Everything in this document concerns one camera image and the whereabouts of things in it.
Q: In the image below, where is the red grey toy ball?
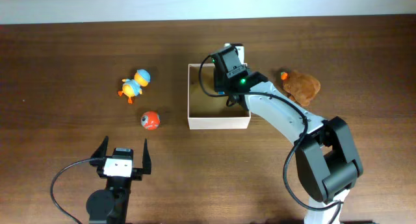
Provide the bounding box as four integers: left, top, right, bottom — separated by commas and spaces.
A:
140, 111, 160, 131

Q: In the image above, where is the brown plush toy with orange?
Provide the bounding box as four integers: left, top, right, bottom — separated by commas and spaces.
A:
280, 71, 321, 106

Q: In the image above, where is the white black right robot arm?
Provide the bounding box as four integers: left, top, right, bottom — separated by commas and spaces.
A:
214, 65, 363, 223

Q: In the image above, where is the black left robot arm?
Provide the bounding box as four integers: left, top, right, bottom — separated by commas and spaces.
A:
86, 136, 151, 224

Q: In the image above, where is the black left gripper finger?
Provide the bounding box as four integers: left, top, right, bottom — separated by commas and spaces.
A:
91, 136, 109, 158
142, 140, 151, 175

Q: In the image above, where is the beige open cardboard box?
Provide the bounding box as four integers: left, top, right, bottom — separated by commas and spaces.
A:
187, 64, 251, 130

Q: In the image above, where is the yellow blue toy duck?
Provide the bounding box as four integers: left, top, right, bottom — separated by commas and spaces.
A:
118, 69, 151, 105

